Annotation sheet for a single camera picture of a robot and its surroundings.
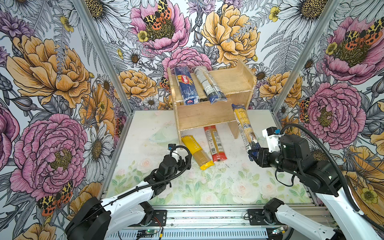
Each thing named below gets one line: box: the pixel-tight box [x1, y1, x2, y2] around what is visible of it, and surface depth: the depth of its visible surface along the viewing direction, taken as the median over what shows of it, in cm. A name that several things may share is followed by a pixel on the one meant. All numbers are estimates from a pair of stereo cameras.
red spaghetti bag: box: [203, 125, 227, 162], surface depth 101 cm
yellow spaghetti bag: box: [181, 135, 215, 171], surface depth 97 cm
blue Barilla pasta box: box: [174, 66, 200, 106], surface depth 69 cm
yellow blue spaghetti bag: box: [231, 103, 261, 151], surface depth 67 cm
